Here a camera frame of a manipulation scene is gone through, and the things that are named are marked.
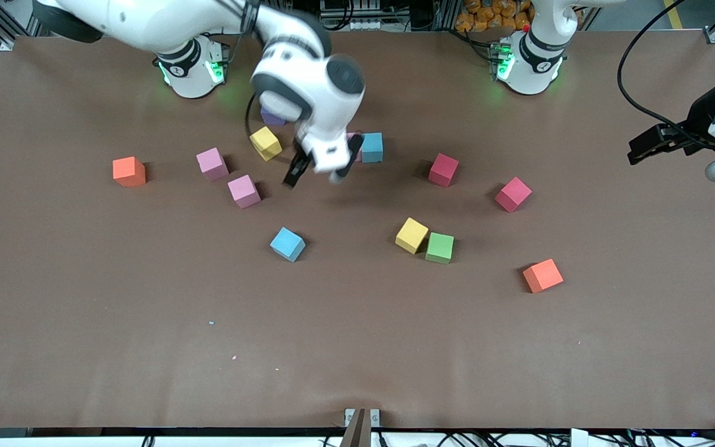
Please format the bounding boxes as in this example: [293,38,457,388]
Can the orange mesh bag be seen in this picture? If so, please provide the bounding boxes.
[455,0,533,34]

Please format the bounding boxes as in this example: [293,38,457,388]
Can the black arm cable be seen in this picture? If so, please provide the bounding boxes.
[245,92,300,165]
[617,0,690,134]

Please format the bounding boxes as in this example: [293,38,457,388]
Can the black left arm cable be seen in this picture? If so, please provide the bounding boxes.
[617,0,690,134]

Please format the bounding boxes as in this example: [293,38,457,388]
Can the yellow foam block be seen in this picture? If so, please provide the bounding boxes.
[395,217,430,255]
[249,126,284,162]

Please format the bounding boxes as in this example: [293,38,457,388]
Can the green foam block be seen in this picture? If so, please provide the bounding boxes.
[425,232,455,265]

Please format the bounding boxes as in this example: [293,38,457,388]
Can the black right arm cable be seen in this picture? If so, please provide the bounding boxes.
[245,92,300,165]

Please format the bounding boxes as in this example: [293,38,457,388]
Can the orange foam block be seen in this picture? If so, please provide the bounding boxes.
[523,258,565,294]
[112,156,147,188]

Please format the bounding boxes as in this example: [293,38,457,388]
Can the blue foam block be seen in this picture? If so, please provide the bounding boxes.
[269,227,307,263]
[359,132,384,163]

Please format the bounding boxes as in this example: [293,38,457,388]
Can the red foam block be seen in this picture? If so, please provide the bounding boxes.
[495,176,533,214]
[428,153,460,188]

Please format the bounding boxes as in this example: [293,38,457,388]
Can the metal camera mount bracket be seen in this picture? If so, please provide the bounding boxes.
[344,408,381,447]

